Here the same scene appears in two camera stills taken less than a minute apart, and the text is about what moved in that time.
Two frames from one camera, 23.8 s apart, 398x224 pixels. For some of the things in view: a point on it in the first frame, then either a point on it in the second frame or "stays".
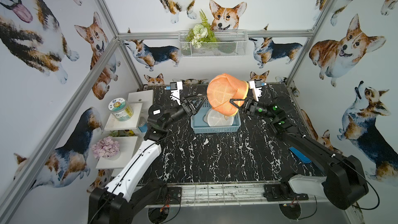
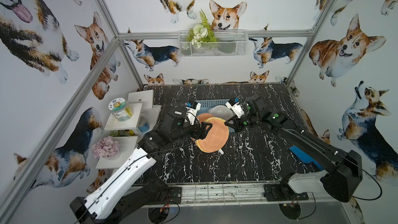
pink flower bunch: [105, 148] stays
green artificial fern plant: [201, 32] stays
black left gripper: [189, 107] → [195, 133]
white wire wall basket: [229, 43] stays
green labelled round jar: [121, 110] stays
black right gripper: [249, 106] → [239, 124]
